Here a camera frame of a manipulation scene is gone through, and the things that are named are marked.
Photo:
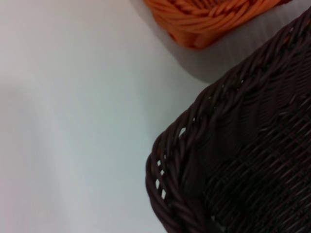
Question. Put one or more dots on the orange woven basket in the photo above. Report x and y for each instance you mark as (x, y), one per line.
(194, 26)

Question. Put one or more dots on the dark brown woven basket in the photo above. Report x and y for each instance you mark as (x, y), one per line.
(255, 150)

